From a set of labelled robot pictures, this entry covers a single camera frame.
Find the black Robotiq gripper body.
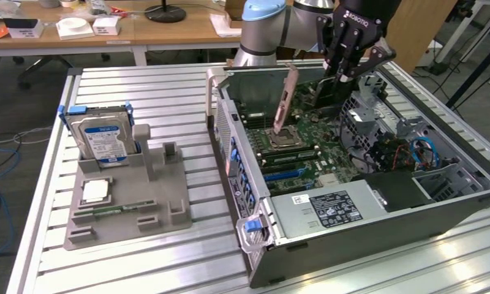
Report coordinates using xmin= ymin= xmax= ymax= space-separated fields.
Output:
xmin=333 ymin=0 xmax=403 ymax=47

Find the Nvidia graphics card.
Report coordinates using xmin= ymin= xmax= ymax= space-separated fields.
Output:
xmin=272 ymin=62 xmax=347 ymax=135

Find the wooden cabinet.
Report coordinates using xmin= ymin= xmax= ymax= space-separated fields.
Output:
xmin=381 ymin=0 xmax=458 ymax=74

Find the silver perforated drive cage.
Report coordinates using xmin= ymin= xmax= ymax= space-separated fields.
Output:
xmin=339 ymin=90 xmax=397 ymax=148

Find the black slanted stand pole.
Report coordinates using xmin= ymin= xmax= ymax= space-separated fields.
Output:
xmin=445 ymin=2 xmax=490 ymax=108

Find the white paper stack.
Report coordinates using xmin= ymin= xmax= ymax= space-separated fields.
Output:
xmin=211 ymin=13 xmax=244 ymax=38

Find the grey expansion card retainer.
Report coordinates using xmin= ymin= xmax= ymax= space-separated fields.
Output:
xmin=207 ymin=67 xmax=227 ymax=129

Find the green motherboard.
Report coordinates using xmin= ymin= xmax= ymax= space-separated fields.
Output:
xmin=239 ymin=105 xmax=371 ymax=197

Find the CPU socket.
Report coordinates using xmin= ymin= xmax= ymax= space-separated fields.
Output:
xmin=267 ymin=124 xmax=301 ymax=151

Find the black round lamp base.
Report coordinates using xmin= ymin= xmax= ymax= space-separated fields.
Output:
xmin=144 ymin=0 xmax=188 ymax=23

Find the long blue expansion slot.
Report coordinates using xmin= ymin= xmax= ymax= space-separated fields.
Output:
xmin=263 ymin=170 xmax=308 ymax=182

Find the small white labelled box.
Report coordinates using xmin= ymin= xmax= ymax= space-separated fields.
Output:
xmin=92 ymin=17 xmax=121 ymax=36

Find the grey power supply unit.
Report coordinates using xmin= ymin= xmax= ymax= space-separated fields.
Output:
xmin=271 ymin=179 xmax=389 ymax=239

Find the white box with round tape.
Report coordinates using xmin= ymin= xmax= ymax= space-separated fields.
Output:
xmin=56 ymin=17 xmax=96 ymax=40

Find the open black PC case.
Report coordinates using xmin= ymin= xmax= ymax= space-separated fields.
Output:
xmin=207 ymin=56 xmax=490 ymax=289

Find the hard disk with blue caddy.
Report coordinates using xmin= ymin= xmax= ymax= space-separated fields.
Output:
xmin=59 ymin=100 xmax=143 ymax=168

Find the grey parts rack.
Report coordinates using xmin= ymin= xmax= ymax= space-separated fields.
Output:
xmin=64 ymin=124 xmax=193 ymax=251

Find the wooden desk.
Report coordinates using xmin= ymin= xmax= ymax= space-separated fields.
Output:
xmin=0 ymin=0 xmax=357 ymax=67

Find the black office chair base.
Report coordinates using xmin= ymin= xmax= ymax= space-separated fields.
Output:
xmin=16 ymin=55 xmax=75 ymax=90

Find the white box with black lid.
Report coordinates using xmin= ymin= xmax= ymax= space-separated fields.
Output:
xmin=3 ymin=18 xmax=45 ymax=39

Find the silver CPU chip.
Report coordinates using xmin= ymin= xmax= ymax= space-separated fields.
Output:
xmin=83 ymin=180 xmax=111 ymax=202

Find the green RAM stick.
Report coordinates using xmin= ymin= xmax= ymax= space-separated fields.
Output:
xmin=75 ymin=204 xmax=155 ymax=216

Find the red wire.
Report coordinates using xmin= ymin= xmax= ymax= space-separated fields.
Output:
xmin=395 ymin=143 xmax=417 ymax=172

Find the blue wire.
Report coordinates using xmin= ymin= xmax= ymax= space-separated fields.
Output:
xmin=408 ymin=137 xmax=441 ymax=169

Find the white floor cable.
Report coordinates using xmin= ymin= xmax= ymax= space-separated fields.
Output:
xmin=0 ymin=127 xmax=52 ymax=145

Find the blue floor cable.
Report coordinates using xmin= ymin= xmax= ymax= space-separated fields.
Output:
xmin=0 ymin=134 xmax=23 ymax=264

